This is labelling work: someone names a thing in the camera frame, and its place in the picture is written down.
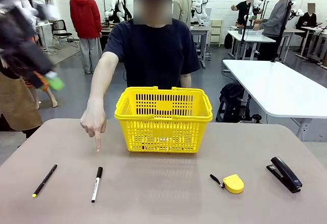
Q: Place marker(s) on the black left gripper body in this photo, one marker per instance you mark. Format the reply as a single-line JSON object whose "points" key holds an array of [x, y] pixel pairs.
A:
{"points": [[20, 45]]}

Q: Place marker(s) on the white marker black cap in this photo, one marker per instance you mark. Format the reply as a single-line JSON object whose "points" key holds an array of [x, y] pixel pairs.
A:
{"points": [[97, 185]]}

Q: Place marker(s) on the yellow tape measure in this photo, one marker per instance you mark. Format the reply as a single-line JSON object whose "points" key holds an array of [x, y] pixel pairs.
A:
{"points": [[233, 184]]}

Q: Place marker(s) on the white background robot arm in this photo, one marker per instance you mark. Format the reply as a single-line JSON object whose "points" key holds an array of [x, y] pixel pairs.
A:
{"points": [[200, 7], [256, 4]]}

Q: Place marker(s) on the person's right forearm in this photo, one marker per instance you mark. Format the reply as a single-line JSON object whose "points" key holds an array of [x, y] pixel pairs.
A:
{"points": [[101, 86]]}

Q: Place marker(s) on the person's left forearm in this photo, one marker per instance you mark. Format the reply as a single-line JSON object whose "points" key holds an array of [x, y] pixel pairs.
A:
{"points": [[186, 81]]}

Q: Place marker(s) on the person in red hoodie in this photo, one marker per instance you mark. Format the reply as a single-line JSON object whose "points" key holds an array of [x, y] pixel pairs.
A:
{"points": [[85, 14]]}

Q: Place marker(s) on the person in navy t-shirt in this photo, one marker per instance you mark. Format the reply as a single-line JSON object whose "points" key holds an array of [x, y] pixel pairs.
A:
{"points": [[155, 53]]}

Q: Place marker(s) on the yellow plastic shopping basket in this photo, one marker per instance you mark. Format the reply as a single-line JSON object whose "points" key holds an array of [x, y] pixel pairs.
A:
{"points": [[163, 133]]}

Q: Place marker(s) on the person in beige jacket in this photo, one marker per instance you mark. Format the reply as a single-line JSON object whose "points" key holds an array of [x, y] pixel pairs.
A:
{"points": [[181, 7]]}

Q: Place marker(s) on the person in black with cap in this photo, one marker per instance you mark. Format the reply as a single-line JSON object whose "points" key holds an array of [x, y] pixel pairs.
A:
{"points": [[244, 8]]}

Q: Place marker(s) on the person in grey sweater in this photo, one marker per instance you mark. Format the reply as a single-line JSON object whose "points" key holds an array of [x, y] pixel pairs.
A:
{"points": [[277, 17]]}

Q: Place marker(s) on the seated person in black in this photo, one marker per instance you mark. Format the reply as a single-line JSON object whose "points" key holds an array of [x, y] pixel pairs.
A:
{"points": [[309, 20]]}

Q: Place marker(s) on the person's right hand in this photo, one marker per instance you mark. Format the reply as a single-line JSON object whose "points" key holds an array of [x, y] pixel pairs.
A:
{"points": [[93, 120]]}

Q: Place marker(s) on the mannequin with orange pants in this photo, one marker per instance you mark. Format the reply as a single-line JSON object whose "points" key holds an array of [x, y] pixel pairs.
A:
{"points": [[52, 99]]}

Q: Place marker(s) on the mannequin with brown apron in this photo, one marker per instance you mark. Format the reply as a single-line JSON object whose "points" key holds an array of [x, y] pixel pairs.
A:
{"points": [[15, 101]]}

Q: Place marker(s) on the black office chair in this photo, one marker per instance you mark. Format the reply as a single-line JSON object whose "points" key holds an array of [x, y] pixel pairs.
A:
{"points": [[62, 34]]}

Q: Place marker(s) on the black pen yellow tip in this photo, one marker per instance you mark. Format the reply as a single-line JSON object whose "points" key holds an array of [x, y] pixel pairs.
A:
{"points": [[44, 180]]}

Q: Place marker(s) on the white black background robot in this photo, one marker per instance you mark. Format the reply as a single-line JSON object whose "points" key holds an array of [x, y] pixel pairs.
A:
{"points": [[117, 7]]}

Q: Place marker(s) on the grey robot workbench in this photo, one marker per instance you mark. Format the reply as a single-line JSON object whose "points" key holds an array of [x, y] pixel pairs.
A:
{"points": [[201, 30]]}

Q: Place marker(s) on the white drawer cabinet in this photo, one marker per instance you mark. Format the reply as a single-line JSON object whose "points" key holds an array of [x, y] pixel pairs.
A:
{"points": [[216, 32]]}

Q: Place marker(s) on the black backpack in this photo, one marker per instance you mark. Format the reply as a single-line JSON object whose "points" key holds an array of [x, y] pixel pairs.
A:
{"points": [[232, 94]]}

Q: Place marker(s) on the thin black stand pole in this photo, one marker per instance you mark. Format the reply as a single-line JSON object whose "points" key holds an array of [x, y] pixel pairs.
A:
{"points": [[245, 22]]}

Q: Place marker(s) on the white workbench table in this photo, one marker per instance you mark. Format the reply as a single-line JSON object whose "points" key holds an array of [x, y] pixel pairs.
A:
{"points": [[250, 36]]}

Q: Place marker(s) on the large white table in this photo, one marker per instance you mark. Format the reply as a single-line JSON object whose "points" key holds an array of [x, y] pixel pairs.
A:
{"points": [[281, 88]]}

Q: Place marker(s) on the black stapler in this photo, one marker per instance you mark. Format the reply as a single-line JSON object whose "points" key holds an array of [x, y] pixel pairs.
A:
{"points": [[286, 174]]}

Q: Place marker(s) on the thick black camera pole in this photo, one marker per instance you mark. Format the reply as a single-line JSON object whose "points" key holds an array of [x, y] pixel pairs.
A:
{"points": [[282, 30]]}

